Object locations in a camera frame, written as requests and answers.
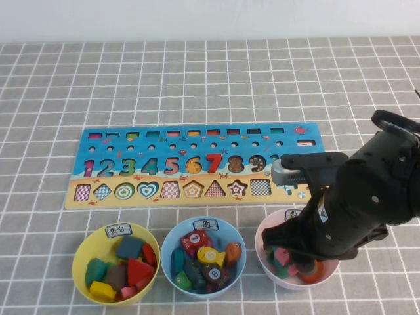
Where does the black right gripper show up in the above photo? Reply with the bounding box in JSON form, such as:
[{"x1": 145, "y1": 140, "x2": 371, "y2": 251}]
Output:
[{"x1": 261, "y1": 216, "x2": 358, "y2": 267}]

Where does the magenta wooden number piece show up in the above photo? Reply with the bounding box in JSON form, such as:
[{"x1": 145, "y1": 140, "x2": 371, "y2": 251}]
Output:
[{"x1": 274, "y1": 247, "x2": 293, "y2": 267}]

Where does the light pink wooden number piece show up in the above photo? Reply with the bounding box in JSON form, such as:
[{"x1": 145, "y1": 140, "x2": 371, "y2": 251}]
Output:
[{"x1": 276, "y1": 265, "x2": 299, "y2": 280}]

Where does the pink plastic bowl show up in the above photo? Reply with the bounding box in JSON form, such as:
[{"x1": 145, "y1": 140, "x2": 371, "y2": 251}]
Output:
[{"x1": 255, "y1": 208, "x2": 341, "y2": 291}]

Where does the white label on pink bowl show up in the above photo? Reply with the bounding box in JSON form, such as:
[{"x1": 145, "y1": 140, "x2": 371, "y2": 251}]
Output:
[{"x1": 284, "y1": 209, "x2": 305, "y2": 222}]

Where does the orange wooden number piece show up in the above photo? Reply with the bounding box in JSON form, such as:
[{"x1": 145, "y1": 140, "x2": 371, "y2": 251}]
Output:
[{"x1": 300, "y1": 261, "x2": 325, "y2": 284}]

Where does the white label on blue bowl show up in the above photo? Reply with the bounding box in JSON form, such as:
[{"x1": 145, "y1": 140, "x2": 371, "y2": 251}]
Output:
[{"x1": 192, "y1": 219, "x2": 219, "y2": 232}]

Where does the blue plastic bowl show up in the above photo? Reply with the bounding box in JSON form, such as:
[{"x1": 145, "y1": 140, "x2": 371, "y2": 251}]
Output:
[{"x1": 160, "y1": 215, "x2": 246, "y2": 299}]

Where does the red rounded wooden piece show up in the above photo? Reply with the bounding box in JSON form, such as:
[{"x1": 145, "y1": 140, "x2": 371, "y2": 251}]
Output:
[{"x1": 141, "y1": 243, "x2": 157, "y2": 266}]

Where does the colourful wooden puzzle board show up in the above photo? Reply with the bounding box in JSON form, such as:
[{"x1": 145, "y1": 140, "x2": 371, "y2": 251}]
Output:
[{"x1": 64, "y1": 123, "x2": 321, "y2": 211}]

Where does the red wooden triangle piece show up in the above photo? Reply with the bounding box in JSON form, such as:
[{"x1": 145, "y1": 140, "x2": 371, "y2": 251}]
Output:
[{"x1": 127, "y1": 258, "x2": 156, "y2": 286}]

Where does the slate blue square piece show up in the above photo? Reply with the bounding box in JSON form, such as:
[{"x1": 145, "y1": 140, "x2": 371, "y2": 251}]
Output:
[{"x1": 116, "y1": 236, "x2": 145, "y2": 260}]

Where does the pink wooden shape piece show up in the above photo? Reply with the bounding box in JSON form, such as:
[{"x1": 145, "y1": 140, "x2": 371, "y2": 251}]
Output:
[{"x1": 119, "y1": 285, "x2": 139, "y2": 299}]

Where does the white label on yellow bowl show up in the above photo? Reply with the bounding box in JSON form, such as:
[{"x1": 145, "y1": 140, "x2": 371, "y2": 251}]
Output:
[{"x1": 105, "y1": 223, "x2": 133, "y2": 238}]

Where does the brown wooden shape piece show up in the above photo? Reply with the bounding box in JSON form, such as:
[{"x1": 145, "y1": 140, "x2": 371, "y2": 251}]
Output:
[{"x1": 106, "y1": 264, "x2": 129, "y2": 291}]

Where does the yellow wooden shape piece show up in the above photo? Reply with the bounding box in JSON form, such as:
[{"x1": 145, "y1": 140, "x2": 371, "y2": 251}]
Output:
[{"x1": 89, "y1": 281, "x2": 117, "y2": 301}]

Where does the green wooden shape piece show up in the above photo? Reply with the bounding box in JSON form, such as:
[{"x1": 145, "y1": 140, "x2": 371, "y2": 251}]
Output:
[{"x1": 85, "y1": 258, "x2": 108, "y2": 285}]

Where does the yellow plastic bowl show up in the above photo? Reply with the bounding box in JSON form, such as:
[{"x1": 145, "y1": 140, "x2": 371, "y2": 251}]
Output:
[{"x1": 72, "y1": 222, "x2": 161, "y2": 308}]

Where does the orange wooden fish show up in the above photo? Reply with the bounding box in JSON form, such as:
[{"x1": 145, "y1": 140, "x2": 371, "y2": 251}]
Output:
[{"x1": 224, "y1": 242, "x2": 243, "y2": 267}]

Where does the yellow wooden fish six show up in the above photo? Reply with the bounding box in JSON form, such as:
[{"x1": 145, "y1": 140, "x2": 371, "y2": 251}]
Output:
[{"x1": 196, "y1": 246, "x2": 227, "y2": 268}]

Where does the brown wooden fish eight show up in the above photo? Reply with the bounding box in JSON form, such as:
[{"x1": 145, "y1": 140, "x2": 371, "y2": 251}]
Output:
[{"x1": 201, "y1": 264, "x2": 230, "y2": 290}]

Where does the red wooden fish seven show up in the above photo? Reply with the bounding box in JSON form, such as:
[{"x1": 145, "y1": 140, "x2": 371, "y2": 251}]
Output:
[{"x1": 179, "y1": 229, "x2": 214, "y2": 259}]

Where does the grey-blue wooden fish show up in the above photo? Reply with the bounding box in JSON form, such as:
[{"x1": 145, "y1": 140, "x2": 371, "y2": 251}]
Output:
[{"x1": 183, "y1": 261, "x2": 206, "y2": 289}]

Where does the green wooden fish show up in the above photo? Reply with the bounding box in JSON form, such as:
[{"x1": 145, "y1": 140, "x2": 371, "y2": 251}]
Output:
[{"x1": 173, "y1": 270, "x2": 193, "y2": 291}]

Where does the teal wooden fish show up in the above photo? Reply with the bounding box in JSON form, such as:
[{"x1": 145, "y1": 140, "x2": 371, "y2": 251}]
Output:
[{"x1": 171, "y1": 249, "x2": 185, "y2": 275}]

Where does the red wooden number seven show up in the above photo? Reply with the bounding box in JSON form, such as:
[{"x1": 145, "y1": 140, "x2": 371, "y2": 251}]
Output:
[{"x1": 206, "y1": 153, "x2": 222, "y2": 174}]

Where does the grey grid tablecloth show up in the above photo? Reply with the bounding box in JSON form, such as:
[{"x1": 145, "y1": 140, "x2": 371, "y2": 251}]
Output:
[{"x1": 0, "y1": 35, "x2": 420, "y2": 315}]

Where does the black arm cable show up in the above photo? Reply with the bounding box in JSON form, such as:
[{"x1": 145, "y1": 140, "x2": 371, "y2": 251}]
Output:
[{"x1": 370, "y1": 110, "x2": 420, "y2": 140}]

